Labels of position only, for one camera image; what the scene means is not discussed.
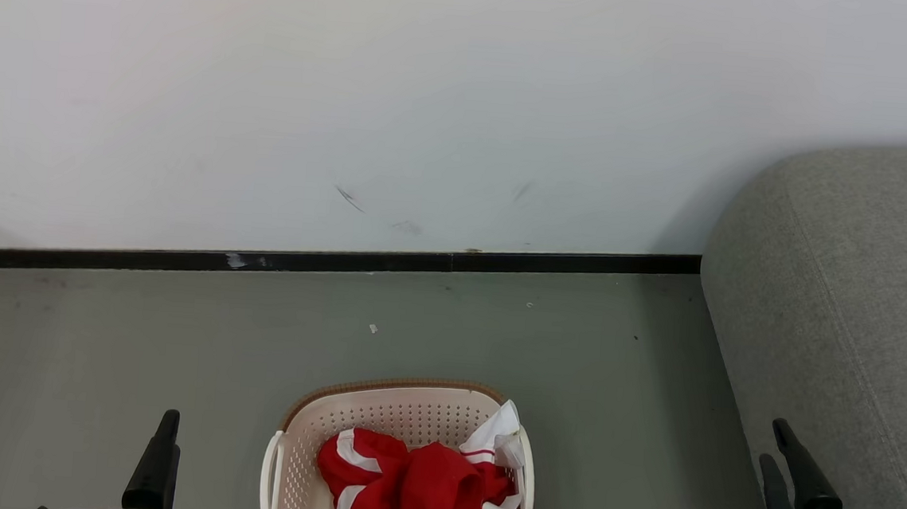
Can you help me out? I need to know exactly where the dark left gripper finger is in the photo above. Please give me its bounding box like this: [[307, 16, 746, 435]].
[[121, 406, 185, 509]]

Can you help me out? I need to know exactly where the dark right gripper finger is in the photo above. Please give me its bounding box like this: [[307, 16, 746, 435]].
[[755, 452, 812, 509], [766, 417, 850, 509]]

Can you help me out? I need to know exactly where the red and white garment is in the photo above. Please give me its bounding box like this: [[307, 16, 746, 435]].
[[313, 424, 536, 509]]

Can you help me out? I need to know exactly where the grey fabric sofa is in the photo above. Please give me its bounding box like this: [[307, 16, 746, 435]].
[[683, 128, 907, 509]]

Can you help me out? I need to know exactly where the cream perforated laundry basket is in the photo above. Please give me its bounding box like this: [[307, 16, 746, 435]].
[[258, 366, 544, 509]]

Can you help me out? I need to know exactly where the black wall baseboard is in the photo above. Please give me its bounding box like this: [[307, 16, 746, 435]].
[[0, 206, 702, 321]]

